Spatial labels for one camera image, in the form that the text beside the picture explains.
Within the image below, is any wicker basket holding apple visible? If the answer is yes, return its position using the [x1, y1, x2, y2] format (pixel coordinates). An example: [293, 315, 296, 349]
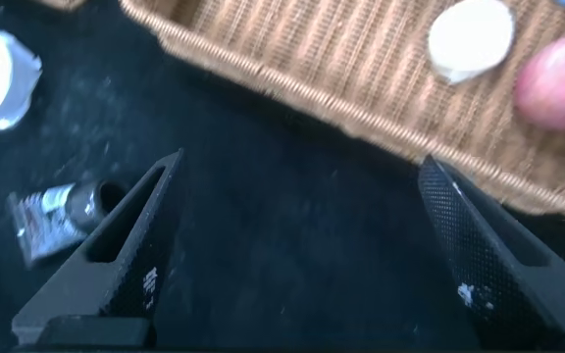
[118, 0, 565, 227]

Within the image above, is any black table cloth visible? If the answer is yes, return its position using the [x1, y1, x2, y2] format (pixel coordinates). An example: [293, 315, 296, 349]
[0, 0, 565, 353]

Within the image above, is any pale cream bun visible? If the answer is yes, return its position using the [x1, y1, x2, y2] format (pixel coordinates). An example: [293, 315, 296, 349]
[427, 0, 517, 85]

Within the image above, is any red apple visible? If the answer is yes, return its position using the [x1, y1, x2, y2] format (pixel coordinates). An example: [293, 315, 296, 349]
[512, 27, 565, 132]

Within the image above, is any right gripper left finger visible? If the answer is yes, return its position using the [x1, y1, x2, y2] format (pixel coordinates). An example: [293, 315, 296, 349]
[11, 148, 185, 347]

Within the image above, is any black squeeze tube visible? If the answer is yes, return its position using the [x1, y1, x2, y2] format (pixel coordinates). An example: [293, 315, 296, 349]
[6, 179, 129, 270]

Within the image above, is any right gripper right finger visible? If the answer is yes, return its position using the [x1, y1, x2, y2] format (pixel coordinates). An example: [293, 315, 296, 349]
[417, 154, 565, 352]

